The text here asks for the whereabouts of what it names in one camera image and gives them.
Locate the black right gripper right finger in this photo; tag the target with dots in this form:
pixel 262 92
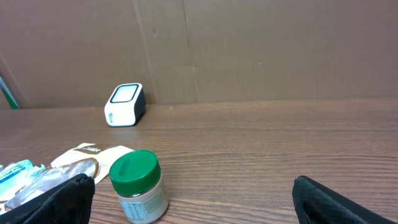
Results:
pixel 316 204

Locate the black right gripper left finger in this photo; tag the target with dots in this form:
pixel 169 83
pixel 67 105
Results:
pixel 68 202

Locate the beige brown snack bag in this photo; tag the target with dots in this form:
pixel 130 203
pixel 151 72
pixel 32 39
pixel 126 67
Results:
pixel 93 160

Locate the teal snack packet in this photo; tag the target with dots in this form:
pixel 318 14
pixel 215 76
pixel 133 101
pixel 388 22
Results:
pixel 16 176

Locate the green lid jar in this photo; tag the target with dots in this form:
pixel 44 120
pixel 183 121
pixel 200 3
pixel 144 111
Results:
pixel 139 184

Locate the white barcode scanner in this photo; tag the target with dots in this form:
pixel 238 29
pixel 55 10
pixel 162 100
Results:
pixel 126 105

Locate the green white object at wall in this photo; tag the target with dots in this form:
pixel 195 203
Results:
pixel 8 95

